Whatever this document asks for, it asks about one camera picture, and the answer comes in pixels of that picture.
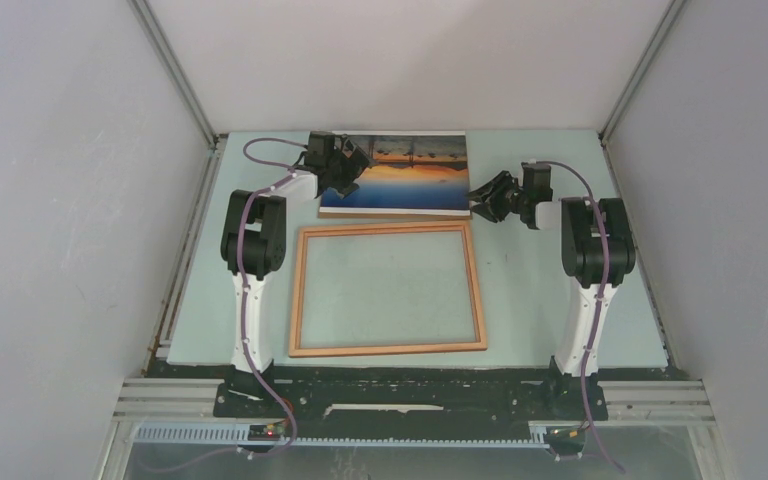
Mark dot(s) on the right aluminium corner post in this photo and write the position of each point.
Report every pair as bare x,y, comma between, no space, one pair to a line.
661,33

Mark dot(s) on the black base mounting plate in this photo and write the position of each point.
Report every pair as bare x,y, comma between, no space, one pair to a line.
411,404

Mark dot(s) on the wooden picture frame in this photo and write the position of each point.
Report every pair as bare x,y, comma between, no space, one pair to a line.
386,289

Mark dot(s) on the aluminium rail with cable duct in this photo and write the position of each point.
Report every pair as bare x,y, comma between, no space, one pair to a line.
172,408

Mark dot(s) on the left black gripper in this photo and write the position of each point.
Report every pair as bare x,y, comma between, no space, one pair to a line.
356,163

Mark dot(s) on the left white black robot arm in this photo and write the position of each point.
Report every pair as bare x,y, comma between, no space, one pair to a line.
254,239

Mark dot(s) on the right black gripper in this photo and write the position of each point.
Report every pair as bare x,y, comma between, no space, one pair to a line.
493,209

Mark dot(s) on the left aluminium corner post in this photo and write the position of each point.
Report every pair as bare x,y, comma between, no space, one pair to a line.
157,38

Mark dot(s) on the aluminium corner post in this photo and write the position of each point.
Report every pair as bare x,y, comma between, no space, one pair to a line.
157,38
661,33

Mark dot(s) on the brown cardboard backing board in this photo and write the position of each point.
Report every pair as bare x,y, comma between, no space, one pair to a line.
397,215

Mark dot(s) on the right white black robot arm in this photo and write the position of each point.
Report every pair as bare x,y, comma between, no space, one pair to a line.
597,252

